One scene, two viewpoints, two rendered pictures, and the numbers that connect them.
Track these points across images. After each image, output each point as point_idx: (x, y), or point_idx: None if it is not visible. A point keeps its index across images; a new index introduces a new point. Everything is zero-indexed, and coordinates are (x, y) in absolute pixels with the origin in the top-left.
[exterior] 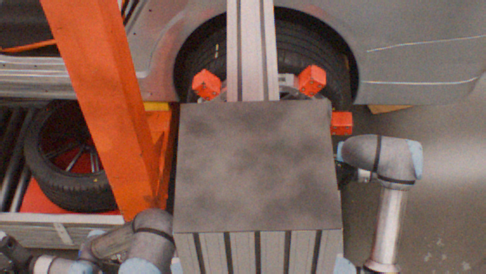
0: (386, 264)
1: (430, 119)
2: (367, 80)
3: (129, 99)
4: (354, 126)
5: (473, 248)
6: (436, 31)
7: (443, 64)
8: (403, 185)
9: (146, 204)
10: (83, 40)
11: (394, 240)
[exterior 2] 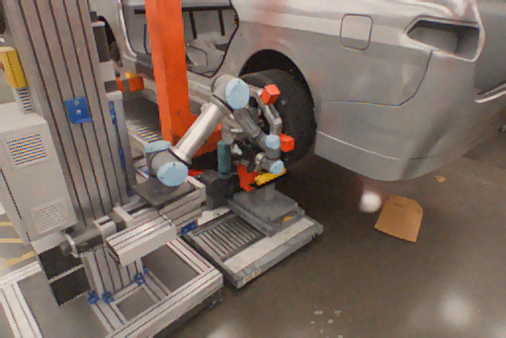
0: (176, 147)
1: (415, 254)
2: (321, 130)
3: (166, 45)
4: (355, 226)
5: (359, 334)
6: (362, 93)
7: (368, 129)
8: (214, 99)
9: (170, 137)
10: None
11: (190, 134)
